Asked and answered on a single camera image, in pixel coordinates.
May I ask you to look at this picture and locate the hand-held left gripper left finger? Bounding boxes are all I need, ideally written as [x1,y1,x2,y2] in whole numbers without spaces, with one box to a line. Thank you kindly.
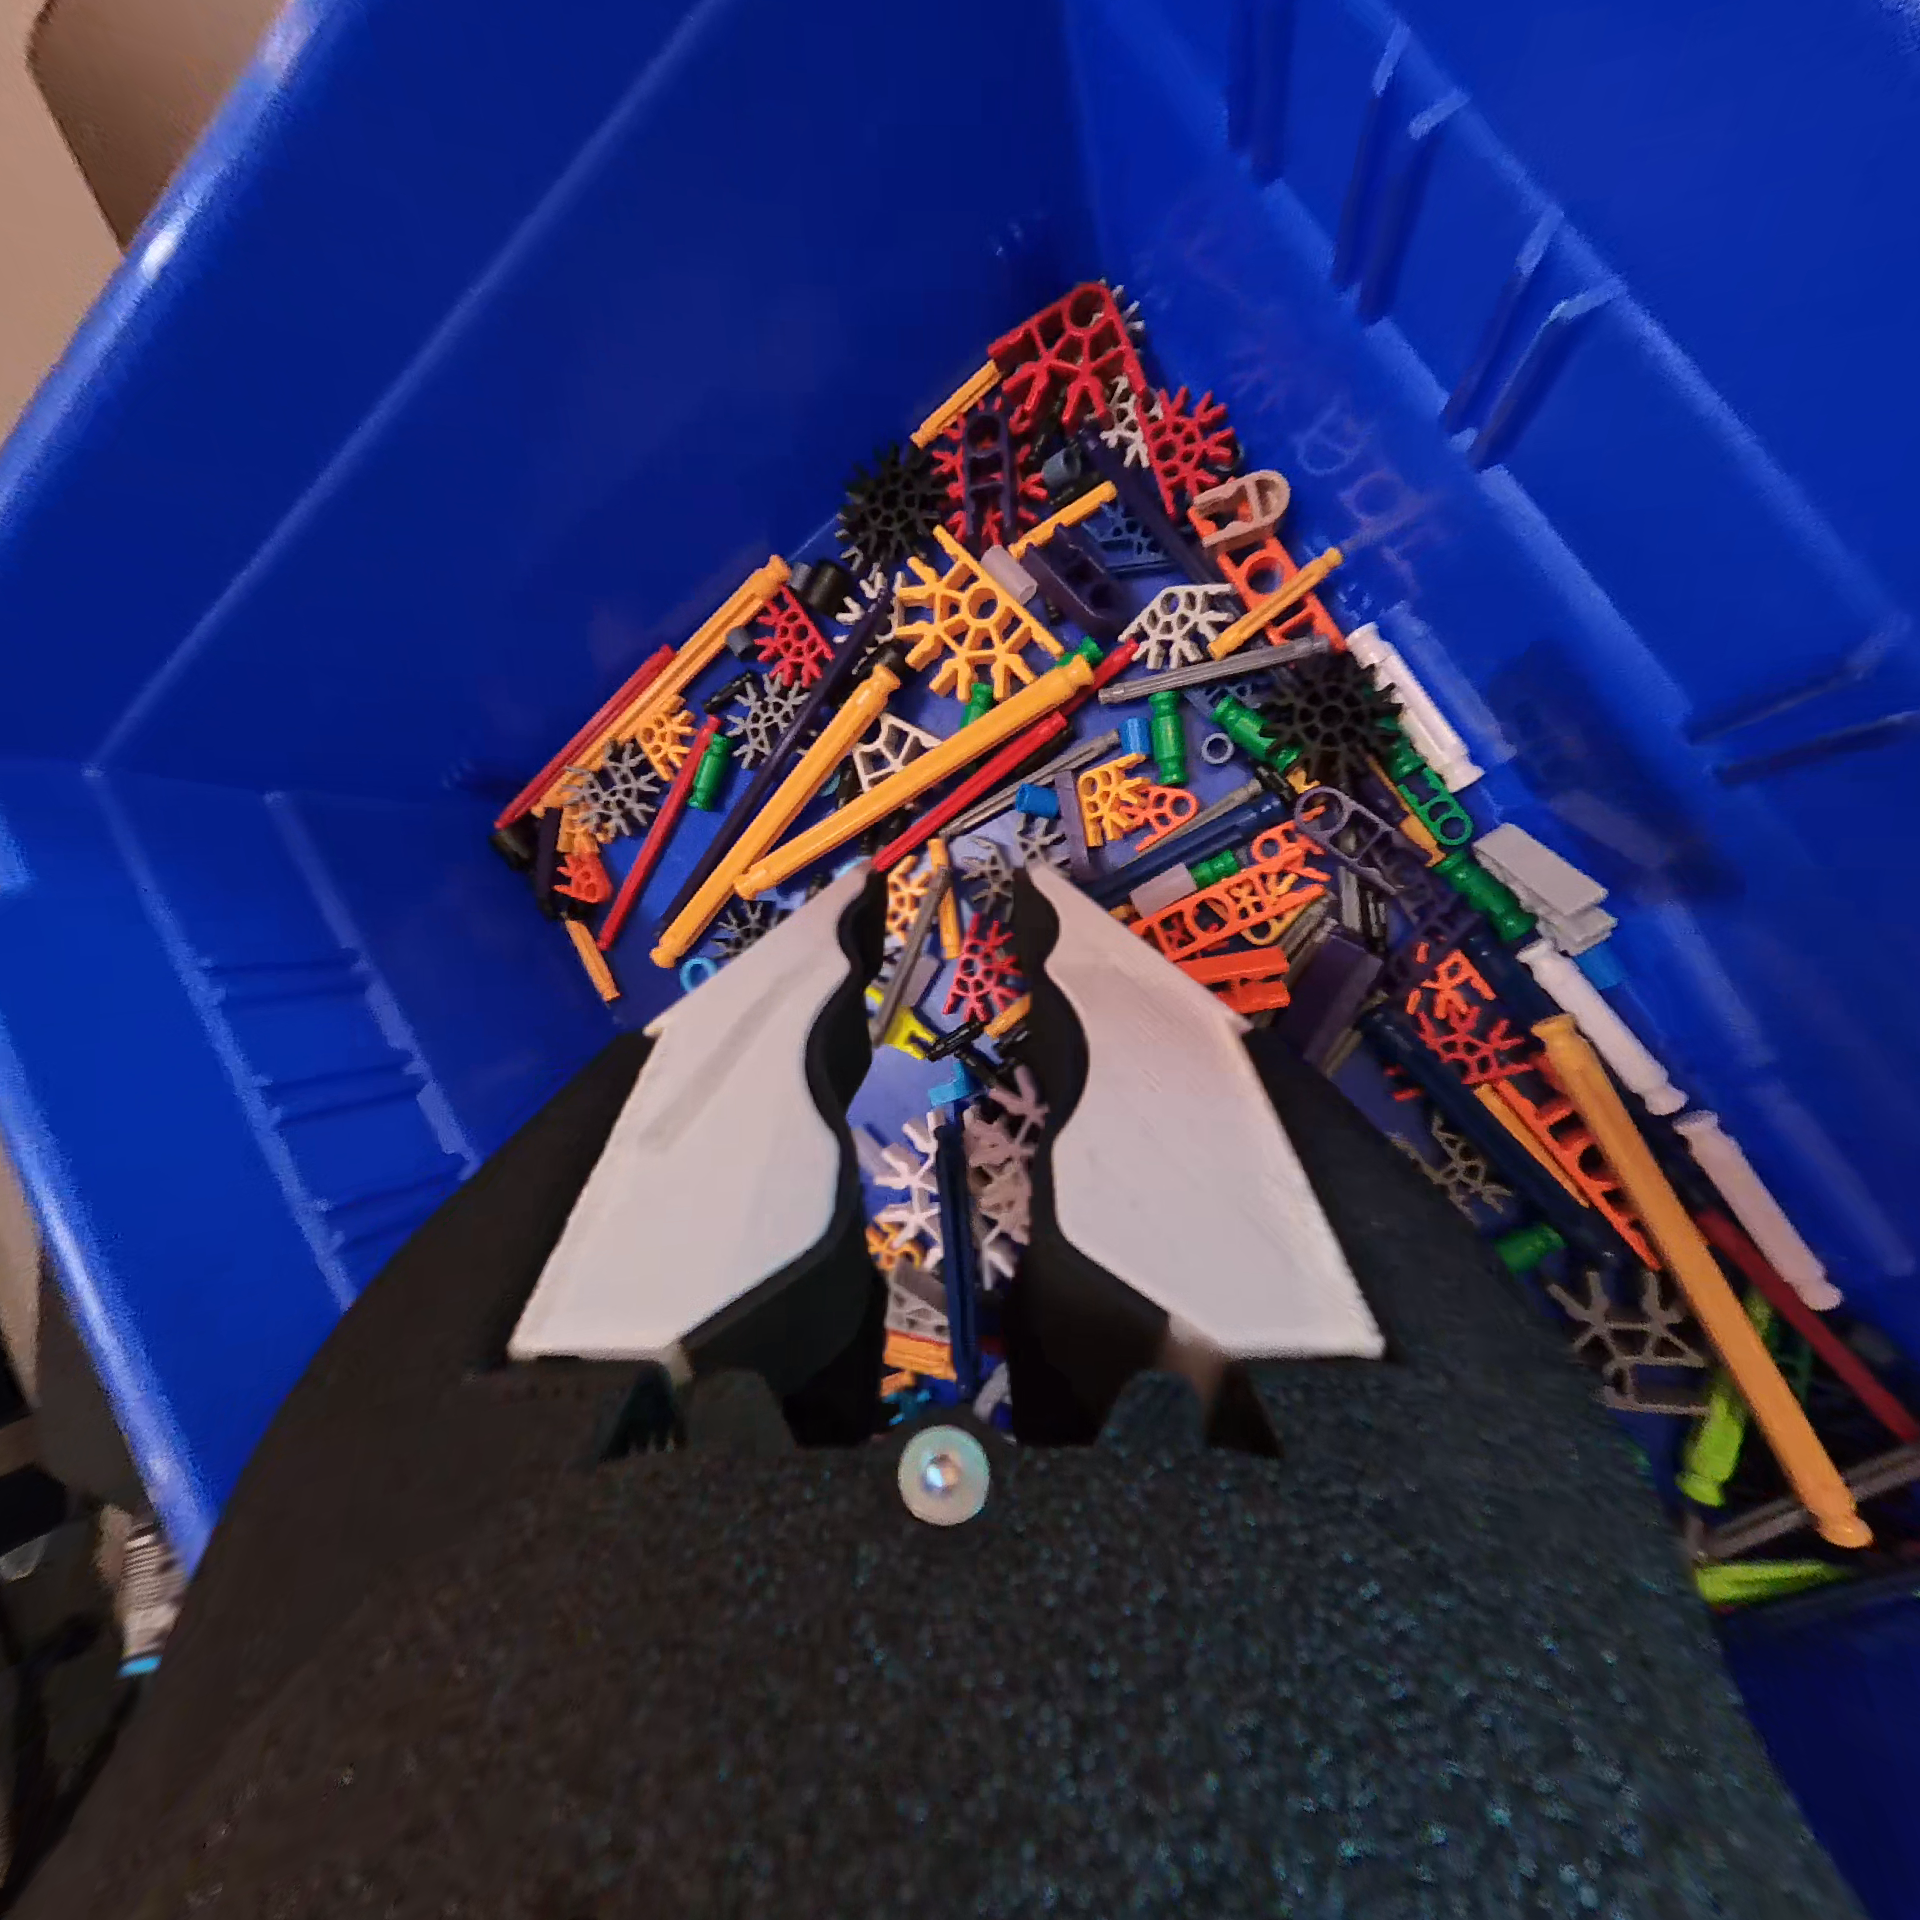
[507,868,896,1367]

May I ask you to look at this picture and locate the blue plastic bin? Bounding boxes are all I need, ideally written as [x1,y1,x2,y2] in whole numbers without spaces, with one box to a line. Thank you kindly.
[0,0,1920,1920]

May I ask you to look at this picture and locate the brown cardboard box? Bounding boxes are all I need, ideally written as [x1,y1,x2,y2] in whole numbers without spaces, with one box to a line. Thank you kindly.
[31,0,293,249]

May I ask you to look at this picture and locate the pile of toy building pieces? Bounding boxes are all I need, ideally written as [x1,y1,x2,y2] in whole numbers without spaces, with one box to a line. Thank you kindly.
[494,278,1920,1606]

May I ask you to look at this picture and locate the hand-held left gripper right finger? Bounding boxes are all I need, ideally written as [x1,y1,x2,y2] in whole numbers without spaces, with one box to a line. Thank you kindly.
[1009,861,1389,1375]

